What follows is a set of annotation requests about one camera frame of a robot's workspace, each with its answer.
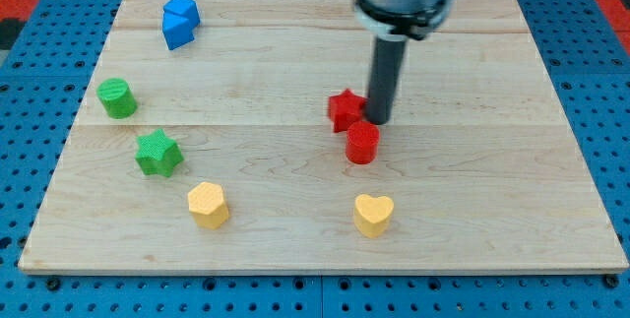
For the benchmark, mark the green star block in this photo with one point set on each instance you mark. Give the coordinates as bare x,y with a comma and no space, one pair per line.
158,154

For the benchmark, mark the blue cube block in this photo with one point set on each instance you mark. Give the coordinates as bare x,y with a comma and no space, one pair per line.
184,8

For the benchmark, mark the yellow hexagon block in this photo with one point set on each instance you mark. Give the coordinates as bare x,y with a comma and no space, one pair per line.
207,205

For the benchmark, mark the green cylinder block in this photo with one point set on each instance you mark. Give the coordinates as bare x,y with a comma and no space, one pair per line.
116,98

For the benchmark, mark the wooden board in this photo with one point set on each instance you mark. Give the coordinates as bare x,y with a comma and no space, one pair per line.
485,173

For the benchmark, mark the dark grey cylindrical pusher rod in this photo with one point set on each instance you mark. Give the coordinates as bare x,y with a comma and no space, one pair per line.
385,71

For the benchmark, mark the red cylinder block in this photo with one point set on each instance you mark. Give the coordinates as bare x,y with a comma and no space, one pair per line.
362,140

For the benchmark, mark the yellow heart block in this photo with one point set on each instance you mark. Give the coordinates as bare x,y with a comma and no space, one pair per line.
371,215

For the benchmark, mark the red star block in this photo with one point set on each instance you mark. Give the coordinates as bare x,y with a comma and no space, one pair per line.
345,109

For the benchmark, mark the blue triangular block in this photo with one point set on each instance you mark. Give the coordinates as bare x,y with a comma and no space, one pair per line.
177,30

